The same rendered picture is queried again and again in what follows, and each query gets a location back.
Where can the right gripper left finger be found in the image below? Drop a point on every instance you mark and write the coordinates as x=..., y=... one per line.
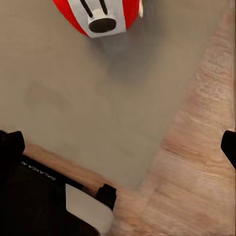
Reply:
x=12, y=146

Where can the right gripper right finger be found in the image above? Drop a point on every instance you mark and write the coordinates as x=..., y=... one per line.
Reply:
x=228, y=146

